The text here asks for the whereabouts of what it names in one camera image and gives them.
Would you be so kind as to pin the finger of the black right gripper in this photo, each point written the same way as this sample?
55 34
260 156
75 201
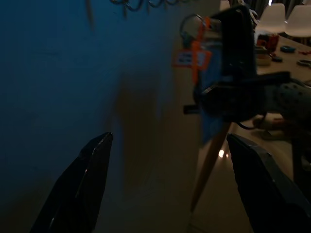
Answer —
236 43

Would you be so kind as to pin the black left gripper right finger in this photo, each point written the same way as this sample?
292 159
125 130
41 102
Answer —
267 189

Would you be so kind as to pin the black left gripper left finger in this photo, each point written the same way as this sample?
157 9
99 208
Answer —
85 184

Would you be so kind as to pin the clear card holder with keyring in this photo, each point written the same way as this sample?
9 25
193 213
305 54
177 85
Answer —
195 60

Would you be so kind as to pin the small orange black device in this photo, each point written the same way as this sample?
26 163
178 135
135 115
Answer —
262 41

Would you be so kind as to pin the large orange black device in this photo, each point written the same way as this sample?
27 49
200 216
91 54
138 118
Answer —
274 41

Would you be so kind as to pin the white plastic chair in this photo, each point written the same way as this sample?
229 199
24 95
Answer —
300 20
272 17

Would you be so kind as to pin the blue digital timer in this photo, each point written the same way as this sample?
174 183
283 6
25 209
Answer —
288 49

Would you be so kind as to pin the wooden table leg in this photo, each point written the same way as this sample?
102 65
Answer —
209 167

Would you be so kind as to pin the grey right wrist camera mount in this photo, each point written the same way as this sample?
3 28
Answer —
294 97

